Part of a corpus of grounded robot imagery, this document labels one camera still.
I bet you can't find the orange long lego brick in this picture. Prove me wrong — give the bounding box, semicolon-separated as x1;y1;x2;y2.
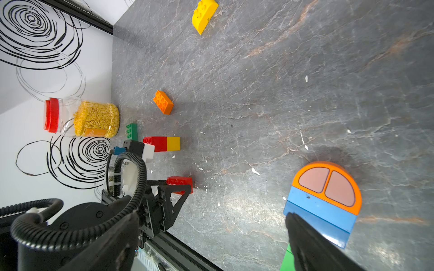
153;90;174;115

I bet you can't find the small red lego brick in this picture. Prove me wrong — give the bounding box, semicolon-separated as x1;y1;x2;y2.
142;136;167;152

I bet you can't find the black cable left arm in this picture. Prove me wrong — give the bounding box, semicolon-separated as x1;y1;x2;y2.
0;151;148;252

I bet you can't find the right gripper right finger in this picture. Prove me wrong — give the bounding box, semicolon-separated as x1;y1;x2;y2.
285;213;363;271

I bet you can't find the plastic jar red lid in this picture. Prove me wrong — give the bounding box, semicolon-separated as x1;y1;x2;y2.
44;97;120;138

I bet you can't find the green tall lego brick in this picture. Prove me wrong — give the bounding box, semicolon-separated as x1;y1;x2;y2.
280;245;295;271

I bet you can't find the light blue lego brick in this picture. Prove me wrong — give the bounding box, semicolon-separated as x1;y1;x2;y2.
283;186;357;249

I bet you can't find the green lego plate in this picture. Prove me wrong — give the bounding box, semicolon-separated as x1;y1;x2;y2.
125;123;139;141

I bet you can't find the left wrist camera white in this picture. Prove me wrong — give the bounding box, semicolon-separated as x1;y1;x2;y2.
114;140;155;196

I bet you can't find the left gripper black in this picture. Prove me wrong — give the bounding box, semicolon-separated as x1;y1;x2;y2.
137;183;193;248

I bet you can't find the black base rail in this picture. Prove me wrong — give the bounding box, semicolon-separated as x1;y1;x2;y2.
101;189;223;271

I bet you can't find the yellow square lego brick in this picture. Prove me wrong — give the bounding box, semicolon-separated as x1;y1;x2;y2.
166;137;180;151

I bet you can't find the orange round lego piece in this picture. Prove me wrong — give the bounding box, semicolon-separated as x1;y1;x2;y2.
292;161;362;216

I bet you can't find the yellow curved lego brick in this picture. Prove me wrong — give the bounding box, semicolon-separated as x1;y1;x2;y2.
192;0;219;35

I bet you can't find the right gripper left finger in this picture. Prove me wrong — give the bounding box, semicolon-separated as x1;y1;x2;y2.
60;211;139;271

